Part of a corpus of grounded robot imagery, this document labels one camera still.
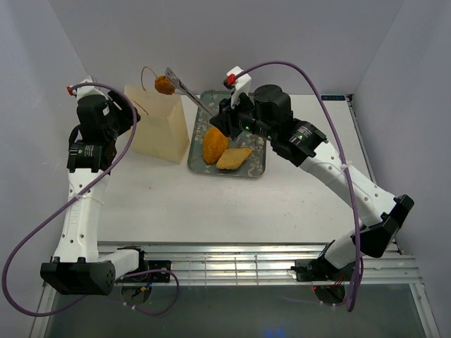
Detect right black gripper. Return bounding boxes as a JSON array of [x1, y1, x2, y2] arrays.
[[209, 90, 275, 142]]

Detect orange crumbed oval bread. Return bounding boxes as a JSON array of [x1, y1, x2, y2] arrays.
[[202, 127, 228, 165]]

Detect pale bread piece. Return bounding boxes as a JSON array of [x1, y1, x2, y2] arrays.
[[216, 148, 252, 170]]

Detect small round bread piece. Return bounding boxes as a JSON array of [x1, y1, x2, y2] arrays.
[[154, 75, 175, 95]]

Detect beige paper bag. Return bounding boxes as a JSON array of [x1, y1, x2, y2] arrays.
[[124, 84, 190, 164]]

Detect metal tongs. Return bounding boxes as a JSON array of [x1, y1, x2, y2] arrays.
[[165, 67, 216, 117]]

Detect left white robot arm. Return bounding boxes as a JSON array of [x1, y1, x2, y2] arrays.
[[40, 86, 149, 295]]

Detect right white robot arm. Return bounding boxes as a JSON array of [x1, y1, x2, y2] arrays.
[[210, 84, 414, 280]]

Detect floral teal serving tray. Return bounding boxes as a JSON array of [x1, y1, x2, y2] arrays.
[[187, 108, 266, 179]]

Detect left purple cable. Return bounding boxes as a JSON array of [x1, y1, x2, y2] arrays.
[[1, 82, 180, 316]]

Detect purple cable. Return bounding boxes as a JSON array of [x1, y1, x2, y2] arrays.
[[1, 82, 180, 316], [239, 61, 364, 313]]

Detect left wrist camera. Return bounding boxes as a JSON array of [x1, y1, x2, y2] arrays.
[[67, 85, 104, 101]]

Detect aluminium rail frame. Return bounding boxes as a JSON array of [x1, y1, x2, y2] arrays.
[[45, 241, 422, 288]]

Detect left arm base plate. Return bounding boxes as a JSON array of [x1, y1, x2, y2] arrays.
[[131, 260, 171, 283]]

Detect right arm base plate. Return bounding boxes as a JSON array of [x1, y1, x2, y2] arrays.
[[290, 258, 354, 282]]

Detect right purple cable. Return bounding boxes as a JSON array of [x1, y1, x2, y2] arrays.
[[239, 61, 364, 313]]

